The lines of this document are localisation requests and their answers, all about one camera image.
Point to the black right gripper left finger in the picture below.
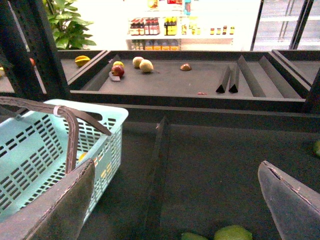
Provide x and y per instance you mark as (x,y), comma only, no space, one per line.
(58,214)

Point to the green potted plant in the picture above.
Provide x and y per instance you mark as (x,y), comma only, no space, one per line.
(70,31)

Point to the light blue plastic basket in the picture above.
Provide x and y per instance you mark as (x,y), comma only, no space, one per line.
(33,152)

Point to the white shelf with bottles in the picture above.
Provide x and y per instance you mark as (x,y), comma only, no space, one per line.
(179,25)

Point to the black shelf upright post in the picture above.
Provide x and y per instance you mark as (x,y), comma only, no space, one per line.
(33,20)

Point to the green avocado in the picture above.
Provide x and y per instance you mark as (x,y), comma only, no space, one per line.
(233,232)

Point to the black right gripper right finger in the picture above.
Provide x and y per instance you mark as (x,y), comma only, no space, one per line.
(295,208)

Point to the brown basket handle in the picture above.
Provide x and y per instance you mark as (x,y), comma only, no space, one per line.
(71,115)

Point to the pale pear fruit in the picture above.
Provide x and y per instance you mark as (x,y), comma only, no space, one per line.
(146,66)

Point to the black triangular divider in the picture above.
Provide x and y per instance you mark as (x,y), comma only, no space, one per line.
(223,80)

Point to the yellow mango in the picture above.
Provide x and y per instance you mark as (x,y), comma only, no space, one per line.
(82,156)

